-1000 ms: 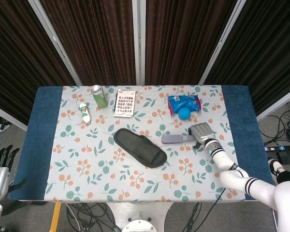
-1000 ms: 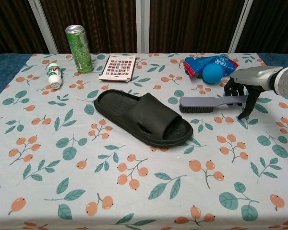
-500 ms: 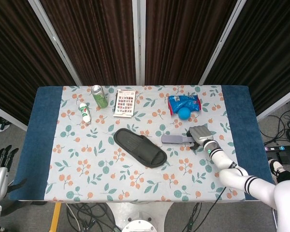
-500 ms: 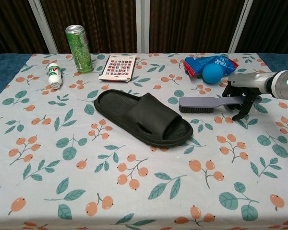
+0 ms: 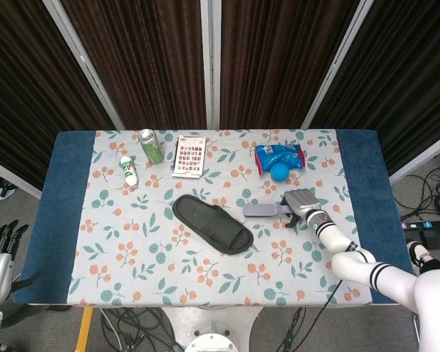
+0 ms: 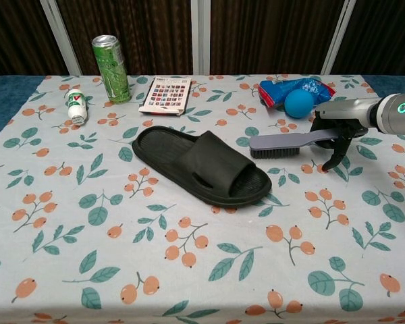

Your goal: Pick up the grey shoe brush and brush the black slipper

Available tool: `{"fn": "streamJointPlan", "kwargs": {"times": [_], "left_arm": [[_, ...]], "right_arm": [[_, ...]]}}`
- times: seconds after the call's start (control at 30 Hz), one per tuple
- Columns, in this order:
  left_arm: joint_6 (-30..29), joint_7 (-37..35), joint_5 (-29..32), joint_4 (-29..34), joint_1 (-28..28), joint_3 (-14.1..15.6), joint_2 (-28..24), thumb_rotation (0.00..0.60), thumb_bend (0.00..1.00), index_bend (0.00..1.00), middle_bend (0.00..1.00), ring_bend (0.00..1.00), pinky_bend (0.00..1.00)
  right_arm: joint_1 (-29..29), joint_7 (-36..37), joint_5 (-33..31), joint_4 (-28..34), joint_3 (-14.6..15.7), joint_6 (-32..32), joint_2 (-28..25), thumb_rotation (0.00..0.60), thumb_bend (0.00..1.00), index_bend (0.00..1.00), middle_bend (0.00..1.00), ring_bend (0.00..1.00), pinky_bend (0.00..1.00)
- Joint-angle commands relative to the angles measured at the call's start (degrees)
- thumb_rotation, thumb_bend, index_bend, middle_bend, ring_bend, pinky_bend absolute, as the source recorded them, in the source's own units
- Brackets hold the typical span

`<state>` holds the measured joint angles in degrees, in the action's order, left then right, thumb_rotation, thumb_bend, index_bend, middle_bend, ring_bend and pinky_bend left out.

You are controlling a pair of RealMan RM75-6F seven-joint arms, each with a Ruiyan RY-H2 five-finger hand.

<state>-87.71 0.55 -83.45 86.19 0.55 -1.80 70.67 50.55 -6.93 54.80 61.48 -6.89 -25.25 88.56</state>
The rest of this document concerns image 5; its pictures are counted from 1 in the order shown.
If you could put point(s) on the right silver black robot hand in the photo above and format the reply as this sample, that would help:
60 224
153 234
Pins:
303 201

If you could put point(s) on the black slipper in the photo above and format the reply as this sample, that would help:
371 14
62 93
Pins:
205 220

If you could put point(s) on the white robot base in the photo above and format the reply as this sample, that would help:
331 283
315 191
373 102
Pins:
210 322

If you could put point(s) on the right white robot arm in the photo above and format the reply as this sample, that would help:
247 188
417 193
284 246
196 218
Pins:
388 278

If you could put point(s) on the blue ball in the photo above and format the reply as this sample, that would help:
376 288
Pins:
280 173

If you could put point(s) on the blue snack bag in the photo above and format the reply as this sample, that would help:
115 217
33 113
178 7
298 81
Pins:
282 154

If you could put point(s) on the blue table cover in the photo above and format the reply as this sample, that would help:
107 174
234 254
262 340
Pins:
66 190

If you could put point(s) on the card with coloured squares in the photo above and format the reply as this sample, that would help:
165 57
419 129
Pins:
188 157

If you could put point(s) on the floral tablecloth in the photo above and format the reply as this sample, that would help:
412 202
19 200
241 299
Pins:
205 278

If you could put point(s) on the white black sneaker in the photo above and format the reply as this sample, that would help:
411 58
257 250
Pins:
418 253

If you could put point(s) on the black power strip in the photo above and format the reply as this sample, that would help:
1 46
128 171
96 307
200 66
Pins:
429 224

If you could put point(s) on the dark brown partition panel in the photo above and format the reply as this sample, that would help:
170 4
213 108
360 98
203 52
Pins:
407 84
29 84
143 62
278 62

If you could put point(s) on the green drink can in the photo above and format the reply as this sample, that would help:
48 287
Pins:
152 148

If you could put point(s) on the small white milk bottle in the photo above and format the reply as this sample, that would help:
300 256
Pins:
129 171

